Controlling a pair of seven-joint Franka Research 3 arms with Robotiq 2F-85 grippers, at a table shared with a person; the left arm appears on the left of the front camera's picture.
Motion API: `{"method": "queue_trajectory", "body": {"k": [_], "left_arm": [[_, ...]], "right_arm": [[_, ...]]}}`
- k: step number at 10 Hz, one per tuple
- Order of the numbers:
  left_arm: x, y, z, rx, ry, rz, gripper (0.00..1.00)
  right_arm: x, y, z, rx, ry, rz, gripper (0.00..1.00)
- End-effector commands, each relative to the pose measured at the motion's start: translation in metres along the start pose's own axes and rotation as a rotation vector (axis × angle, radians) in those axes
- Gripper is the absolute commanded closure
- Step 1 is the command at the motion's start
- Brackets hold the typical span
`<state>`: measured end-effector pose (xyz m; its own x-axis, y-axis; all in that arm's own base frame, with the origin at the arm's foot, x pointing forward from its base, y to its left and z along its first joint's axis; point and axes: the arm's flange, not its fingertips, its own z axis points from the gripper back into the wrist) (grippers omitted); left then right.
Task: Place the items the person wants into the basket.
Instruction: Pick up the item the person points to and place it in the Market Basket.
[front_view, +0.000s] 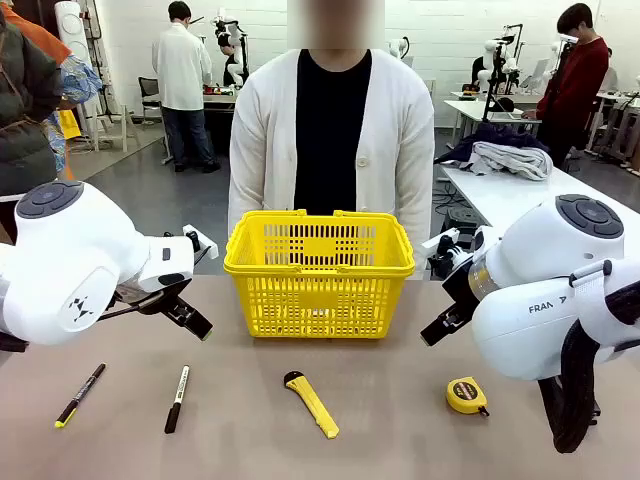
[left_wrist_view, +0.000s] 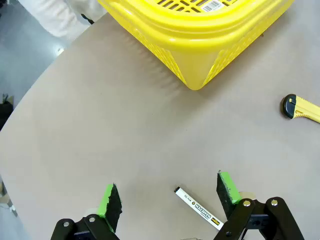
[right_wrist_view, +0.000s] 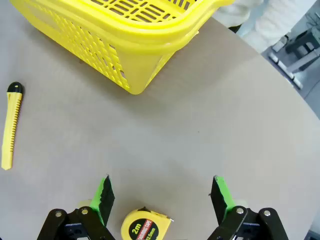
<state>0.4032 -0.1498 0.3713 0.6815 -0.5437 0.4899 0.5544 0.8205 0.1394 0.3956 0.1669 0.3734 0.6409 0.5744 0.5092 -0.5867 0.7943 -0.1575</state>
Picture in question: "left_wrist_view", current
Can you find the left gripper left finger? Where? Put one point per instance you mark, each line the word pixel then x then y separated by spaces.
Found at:
pixel 110 207

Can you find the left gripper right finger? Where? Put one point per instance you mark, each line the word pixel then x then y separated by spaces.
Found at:
pixel 228 190

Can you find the yellow black utility knife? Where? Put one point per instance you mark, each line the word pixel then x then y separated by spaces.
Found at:
pixel 305 107

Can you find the yellow plastic shopping basket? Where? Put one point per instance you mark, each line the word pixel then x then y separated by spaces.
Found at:
pixel 190 37

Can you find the person in white cardigan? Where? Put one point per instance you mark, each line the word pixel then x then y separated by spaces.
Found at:
pixel 62 15

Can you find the white black marker pen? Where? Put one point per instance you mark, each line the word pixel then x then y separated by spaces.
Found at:
pixel 197 207

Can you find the black bag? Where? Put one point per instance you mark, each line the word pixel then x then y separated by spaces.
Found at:
pixel 5 112

